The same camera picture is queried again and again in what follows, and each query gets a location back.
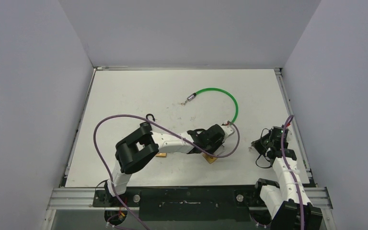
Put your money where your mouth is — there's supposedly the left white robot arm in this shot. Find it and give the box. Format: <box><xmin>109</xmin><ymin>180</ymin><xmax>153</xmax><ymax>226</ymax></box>
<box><xmin>105</xmin><ymin>124</ymin><xmax>234</xmax><ymax>207</ymax></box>

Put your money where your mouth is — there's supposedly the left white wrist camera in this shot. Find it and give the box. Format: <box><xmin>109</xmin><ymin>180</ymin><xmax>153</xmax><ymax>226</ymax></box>
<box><xmin>220</xmin><ymin>124</ymin><xmax>235</xmax><ymax>139</ymax></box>

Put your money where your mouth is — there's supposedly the long-shackle brass padlock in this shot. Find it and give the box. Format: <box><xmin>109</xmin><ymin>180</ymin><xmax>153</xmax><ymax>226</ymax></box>
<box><xmin>202</xmin><ymin>145</ymin><xmax>225</xmax><ymax>164</ymax></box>

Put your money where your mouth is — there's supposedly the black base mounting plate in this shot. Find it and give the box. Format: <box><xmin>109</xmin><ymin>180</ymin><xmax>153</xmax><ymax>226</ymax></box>
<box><xmin>92</xmin><ymin>185</ymin><xmax>271</xmax><ymax>224</ymax></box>

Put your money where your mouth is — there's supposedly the black padlock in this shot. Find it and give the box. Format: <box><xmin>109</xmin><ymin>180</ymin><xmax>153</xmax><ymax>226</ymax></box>
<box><xmin>145</xmin><ymin>113</ymin><xmax>156</xmax><ymax>122</ymax></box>

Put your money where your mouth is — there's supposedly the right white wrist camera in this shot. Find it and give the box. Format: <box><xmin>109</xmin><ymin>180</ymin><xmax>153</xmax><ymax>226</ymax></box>
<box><xmin>281</xmin><ymin>127</ymin><xmax>292</xmax><ymax>142</ymax></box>

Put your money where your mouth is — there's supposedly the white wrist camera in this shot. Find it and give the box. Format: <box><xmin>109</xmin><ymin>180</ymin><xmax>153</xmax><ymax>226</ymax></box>
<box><xmin>281</xmin><ymin>127</ymin><xmax>292</xmax><ymax>142</ymax></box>
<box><xmin>220</xmin><ymin>124</ymin><xmax>235</xmax><ymax>139</ymax></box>

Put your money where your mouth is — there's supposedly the green cable lock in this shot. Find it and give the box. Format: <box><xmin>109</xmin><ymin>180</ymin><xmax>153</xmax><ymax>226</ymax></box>
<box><xmin>186</xmin><ymin>87</ymin><xmax>239</xmax><ymax>125</ymax></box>

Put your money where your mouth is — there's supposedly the short brass padlock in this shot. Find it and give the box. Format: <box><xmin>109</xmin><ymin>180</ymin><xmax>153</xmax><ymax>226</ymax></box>
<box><xmin>155</xmin><ymin>153</ymin><xmax>167</xmax><ymax>158</ymax></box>

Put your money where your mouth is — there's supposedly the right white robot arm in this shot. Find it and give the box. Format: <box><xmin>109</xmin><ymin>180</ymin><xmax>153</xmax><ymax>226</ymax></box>
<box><xmin>251</xmin><ymin>126</ymin><xmax>323</xmax><ymax>230</ymax></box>

